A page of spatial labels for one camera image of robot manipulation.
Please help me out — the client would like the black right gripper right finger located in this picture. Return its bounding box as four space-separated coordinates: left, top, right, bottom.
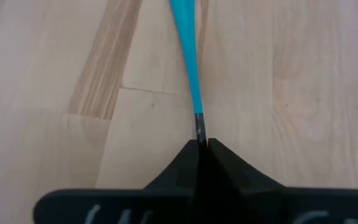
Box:
201 138 358 224

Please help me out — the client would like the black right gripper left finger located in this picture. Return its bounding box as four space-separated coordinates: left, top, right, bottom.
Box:
32 139 200 224

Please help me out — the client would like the black spoon with blue handle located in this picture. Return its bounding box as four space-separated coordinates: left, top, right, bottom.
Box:
168 0 208 146

